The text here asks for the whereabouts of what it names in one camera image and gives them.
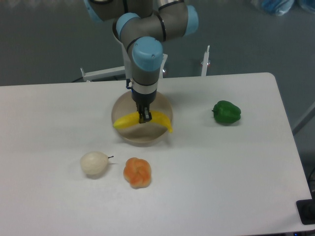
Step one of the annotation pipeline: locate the black device at table edge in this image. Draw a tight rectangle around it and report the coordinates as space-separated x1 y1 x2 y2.
296 199 315 225

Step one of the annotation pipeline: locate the beige round bowl plate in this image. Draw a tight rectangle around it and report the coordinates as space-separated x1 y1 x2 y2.
111 91 173 147

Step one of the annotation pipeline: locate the white left frame bracket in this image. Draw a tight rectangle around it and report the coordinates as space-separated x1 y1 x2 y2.
80 66 125 82

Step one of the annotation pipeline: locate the white right frame post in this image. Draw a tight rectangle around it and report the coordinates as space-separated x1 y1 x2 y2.
201 45 210 77

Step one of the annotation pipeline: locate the white pear with stem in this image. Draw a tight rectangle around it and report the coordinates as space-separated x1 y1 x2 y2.
80 151 114 179

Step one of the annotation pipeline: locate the blue plastic bag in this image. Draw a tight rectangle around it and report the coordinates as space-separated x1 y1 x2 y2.
260 0 294 16

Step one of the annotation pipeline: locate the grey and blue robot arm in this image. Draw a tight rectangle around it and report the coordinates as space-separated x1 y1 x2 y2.
84 0 199 123

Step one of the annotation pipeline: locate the yellow banana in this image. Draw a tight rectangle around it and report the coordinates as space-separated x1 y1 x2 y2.
113 111 173 133

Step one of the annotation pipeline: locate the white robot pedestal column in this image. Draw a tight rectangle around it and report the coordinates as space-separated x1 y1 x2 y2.
112 23 169 81

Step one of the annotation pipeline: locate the orange knotted bread roll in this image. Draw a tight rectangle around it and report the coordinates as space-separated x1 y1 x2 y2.
123 157 151 189

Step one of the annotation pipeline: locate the green bell pepper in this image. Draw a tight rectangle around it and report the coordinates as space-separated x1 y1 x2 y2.
212 100 241 123

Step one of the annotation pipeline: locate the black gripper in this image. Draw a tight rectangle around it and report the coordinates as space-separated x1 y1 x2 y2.
131 90 157 123

